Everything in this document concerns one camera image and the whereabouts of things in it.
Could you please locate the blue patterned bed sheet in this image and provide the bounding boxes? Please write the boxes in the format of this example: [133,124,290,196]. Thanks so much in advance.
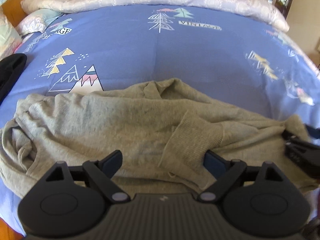
[1,5,319,239]

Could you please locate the floral pillow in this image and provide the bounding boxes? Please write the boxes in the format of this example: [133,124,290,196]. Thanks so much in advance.
[1,9,63,60]

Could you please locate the grey sweat pants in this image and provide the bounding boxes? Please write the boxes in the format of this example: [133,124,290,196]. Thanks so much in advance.
[1,79,316,197]

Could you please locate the black garment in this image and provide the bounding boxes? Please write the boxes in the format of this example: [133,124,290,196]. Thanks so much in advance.
[0,53,27,103]

